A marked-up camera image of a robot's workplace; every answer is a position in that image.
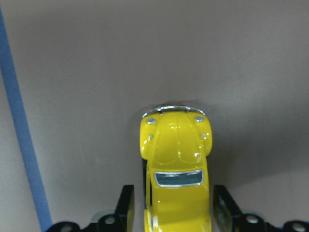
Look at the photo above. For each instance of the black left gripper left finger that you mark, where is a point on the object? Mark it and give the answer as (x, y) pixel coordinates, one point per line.
(125, 209)

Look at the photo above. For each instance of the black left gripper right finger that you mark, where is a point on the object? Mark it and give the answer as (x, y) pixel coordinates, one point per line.
(225, 210)

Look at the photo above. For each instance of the yellow beetle toy car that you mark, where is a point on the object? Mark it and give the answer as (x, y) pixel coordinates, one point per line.
(175, 141)

